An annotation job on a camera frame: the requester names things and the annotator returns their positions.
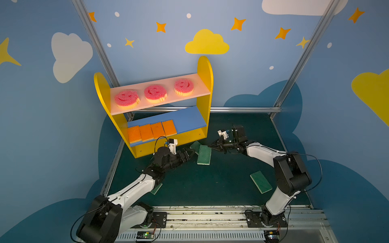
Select orange sponge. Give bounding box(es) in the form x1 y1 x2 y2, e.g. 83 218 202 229
127 126 142 144
139 124 154 142
151 122 166 140
162 120 177 137

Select green sponge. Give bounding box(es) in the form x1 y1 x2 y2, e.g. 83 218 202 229
250 171 273 194
151 183 163 195
197 145 212 166
190 141 201 155

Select pink smiley sponge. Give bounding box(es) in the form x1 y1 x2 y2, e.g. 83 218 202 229
174 79 194 96
144 85 167 103
114 90 140 109

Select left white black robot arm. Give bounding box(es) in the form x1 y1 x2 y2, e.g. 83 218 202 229
70 147 196 243

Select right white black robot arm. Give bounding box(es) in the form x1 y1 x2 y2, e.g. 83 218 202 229
209 126 312 216

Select yellow shelf with pink and blue boards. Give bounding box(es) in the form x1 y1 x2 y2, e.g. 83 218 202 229
94 56 214 158

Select back aluminium floor bar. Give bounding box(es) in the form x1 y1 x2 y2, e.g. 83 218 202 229
133 106 282 113

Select left small circuit board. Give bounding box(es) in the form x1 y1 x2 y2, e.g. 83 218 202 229
136 231 155 241

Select small circuit board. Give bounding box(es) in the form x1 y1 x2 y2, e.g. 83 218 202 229
263 231 280 243
136 231 155 241

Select right small circuit board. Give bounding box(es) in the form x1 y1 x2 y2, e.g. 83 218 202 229
263 231 280 243

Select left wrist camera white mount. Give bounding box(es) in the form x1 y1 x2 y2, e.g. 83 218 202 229
167 139 178 155

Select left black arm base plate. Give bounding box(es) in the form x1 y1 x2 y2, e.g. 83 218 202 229
132 212 167 228

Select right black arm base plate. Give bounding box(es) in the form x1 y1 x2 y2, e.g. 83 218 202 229
244 210 287 228

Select aluminium rail frame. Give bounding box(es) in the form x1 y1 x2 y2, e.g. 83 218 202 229
113 205 337 243

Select right aluminium corner post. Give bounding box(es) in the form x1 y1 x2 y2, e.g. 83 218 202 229
269 0 340 120

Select aluminium corner post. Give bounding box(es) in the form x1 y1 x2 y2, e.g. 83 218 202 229
72 0 120 87
269 0 340 120

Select left aluminium corner post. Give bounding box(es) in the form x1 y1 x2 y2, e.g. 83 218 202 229
72 0 120 87

